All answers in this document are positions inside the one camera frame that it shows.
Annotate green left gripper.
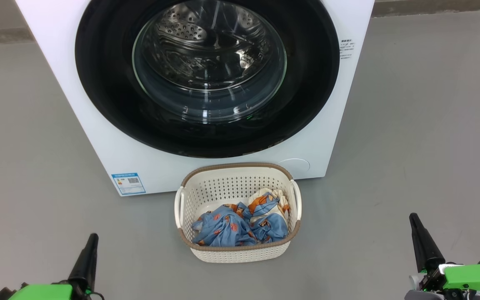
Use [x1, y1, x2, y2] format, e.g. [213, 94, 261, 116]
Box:
[9, 233, 99, 300]

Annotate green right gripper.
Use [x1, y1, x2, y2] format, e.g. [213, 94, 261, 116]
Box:
[405, 213, 480, 300]

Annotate blue patterned garment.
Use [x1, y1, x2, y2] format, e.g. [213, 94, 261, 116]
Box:
[191, 196, 289, 247]

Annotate cream garment with orange print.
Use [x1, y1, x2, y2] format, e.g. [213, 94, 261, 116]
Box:
[246, 188, 290, 221]

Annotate black round glass washer door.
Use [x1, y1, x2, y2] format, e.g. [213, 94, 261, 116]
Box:
[75, 0, 340, 159]

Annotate white front-load washing machine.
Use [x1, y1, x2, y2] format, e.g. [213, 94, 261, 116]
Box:
[15, 0, 375, 196]

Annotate washing machine drum with clothes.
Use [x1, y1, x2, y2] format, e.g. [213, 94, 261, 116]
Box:
[134, 0, 286, 121]

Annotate blue energy label sticker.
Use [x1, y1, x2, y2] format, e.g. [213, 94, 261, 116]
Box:
[111, 172, 146, 196]

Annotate round drain filter cover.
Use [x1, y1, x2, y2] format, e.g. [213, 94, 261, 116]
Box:
[277, 158, 310, 173]

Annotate cream perforated laundry basket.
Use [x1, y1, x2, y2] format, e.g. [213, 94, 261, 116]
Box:
[175, 162, 302, 263]

